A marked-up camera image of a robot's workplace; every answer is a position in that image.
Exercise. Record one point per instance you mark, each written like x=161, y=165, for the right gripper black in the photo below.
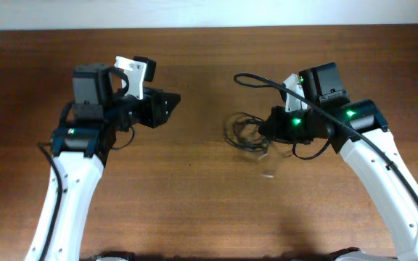
x=274, y=129

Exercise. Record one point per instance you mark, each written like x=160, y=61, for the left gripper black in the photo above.
x=150, y=109

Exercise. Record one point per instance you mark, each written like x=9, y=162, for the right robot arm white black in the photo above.
x=317, y=106

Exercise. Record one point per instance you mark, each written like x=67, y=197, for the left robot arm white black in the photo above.
x=77, y=153

